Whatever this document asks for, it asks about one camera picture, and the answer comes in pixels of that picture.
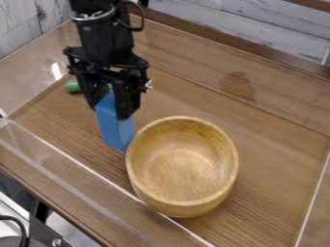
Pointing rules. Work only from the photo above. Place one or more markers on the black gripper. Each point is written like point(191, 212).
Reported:
point(103, 61)

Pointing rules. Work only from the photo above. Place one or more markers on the blue rectangular block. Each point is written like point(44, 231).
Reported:
point(116, 132)

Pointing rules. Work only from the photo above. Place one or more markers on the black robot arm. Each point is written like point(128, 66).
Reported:
point(102, 6)

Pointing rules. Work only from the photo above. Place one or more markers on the brown wooden bowl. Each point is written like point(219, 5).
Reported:
point(182, 164)

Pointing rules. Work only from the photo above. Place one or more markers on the green Expo marker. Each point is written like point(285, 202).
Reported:
point(72, 87)

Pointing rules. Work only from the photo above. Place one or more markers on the clear acrylic tray wall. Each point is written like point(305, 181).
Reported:
point(94, 203)

